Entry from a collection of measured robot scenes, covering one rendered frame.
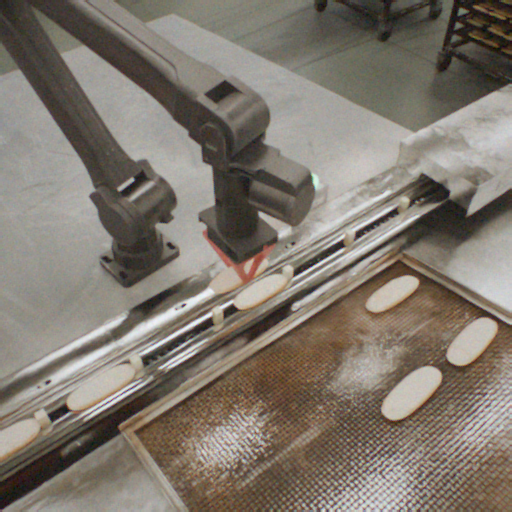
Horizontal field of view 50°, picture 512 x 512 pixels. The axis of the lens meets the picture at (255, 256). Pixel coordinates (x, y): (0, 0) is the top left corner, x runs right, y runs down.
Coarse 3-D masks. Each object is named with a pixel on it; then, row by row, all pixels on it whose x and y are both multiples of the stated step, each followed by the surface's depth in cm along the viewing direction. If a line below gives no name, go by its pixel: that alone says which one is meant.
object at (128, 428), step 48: (336, 288) 82; (432, 288) 82; (192, 384) 72; (480, 384) 68; (192, 432) 66; (336, 432) 64; (384, 432) 64; (432, 432) 63; (336, 480) 60; (480, 480) 58
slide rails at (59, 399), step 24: (408, 192) 105; (408, 216) 100; (336, 240) 96; (360, 240) 96; (288, 264) 92; (240, 288) 88; (288, 288) 88; (240, 312) 85; (168, 336) 82; (120, 360) 79; (168, 360) 79; (72, 384) 76; (48, 408) 74; (48, 432) 72
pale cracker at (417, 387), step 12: (420, 372) 69; (432, 372) 69; (408, 384) 67; (420, 384) 67; (432, 384) 67; (396, 396) 66; (408, 396) 66; (420, 396) 66; (384, 408) 66; (396, 408) 65; (408, 408) 65
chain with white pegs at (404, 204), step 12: (432, 192) 107; (408, 204) 104; (372, 228) 100; (348, 240) 95; (312, 264) 94; (288, 276) 89; (216, 312) 83; (228, 312) 86; (192, 336) 84; (168, 348) 82; (132, 360) 77; (48, 420) 72
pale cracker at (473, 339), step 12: (480, 324) 74; (492, 324) 74; (468, 336) 72; (480, 336) 72; (492, 336) 72; (456, 348) 71; (468, 348) 71; (480, 348) 71; (456, 360) 70; (468, 360) 70
